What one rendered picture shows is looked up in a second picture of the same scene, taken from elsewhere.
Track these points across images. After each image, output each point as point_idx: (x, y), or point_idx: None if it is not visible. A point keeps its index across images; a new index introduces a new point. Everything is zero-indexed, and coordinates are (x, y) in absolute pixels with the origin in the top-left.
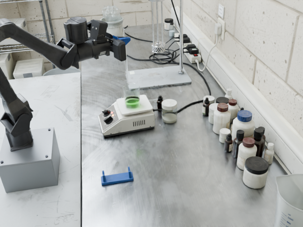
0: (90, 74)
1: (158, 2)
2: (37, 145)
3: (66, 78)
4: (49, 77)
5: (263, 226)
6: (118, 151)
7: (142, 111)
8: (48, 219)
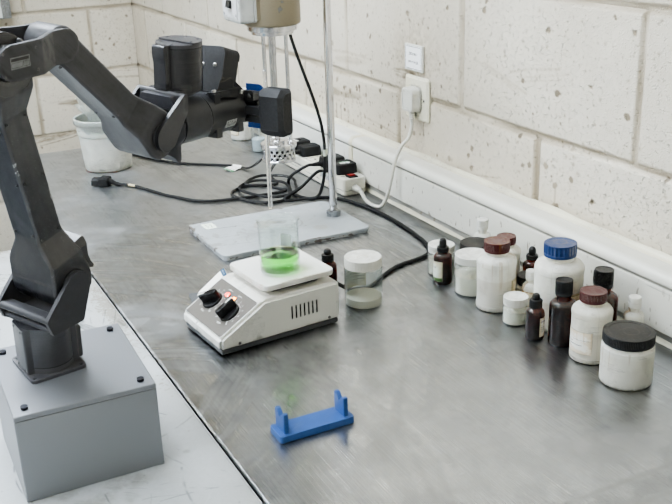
0: (96, 241)
1: (275, 39)
2: (98, 363)
3: None
4: None
5: None
6: (277, 375)
7: (311, 276)
8: None
